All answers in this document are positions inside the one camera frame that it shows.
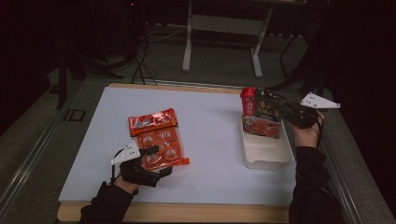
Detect person's right hand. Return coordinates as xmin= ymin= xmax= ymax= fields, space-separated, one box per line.
xmin=287 ymin=110 xmax=325 ymax=149

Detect person's left hand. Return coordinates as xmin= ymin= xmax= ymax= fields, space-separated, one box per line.
xmin=113 ymin=175 xmax=141 ymax=196

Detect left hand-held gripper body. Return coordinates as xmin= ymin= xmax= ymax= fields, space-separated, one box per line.
xmin=110 ymin=141 xmax=161 ymax=188

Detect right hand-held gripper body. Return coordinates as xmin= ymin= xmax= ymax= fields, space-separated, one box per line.
xmin=281 ymin=91 xmax=341 ymax=130

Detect orange snack packet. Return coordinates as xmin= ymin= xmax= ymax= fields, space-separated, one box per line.
xmin=128 ymin=107 xmax=191 ymax=172

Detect white table mat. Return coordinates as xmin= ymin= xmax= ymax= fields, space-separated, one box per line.
xmin=58 ymin=86 xmax=300 ymax=206

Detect black chair base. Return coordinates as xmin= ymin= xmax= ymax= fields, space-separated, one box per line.
xmin=265 ymin=31 xmax=330 ymax=127

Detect white metal desk frame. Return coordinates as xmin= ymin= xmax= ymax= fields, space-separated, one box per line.
xmin=181 ymin=0 xmax=275 ymax=78

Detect black floor cables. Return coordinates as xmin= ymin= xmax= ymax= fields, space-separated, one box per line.
xmin=130 ymin=31 xmax=158 ymax=85

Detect white divided food container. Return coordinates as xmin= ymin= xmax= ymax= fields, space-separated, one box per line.
xmin=240 ymin=113 xmax=293 ymax=171

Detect black metal stand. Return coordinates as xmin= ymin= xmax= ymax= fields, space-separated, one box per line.
xmin=55 ymin=46 xmax=125 ymax=110

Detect black floor socket plate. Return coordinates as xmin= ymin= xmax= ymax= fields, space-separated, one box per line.
xmin=63 ymin=108 xmax=87 ymax=122

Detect black wrist strap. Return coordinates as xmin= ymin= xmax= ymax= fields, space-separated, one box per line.
xmin=110 ymin=148 xmax=125 ymax=187
xmin=315 ymin=112 xmax=325 ymax=147

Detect red and black seasoning packet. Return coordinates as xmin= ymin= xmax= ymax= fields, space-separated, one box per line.
xmin=239 ymin=87 xmax=288 ymax=140

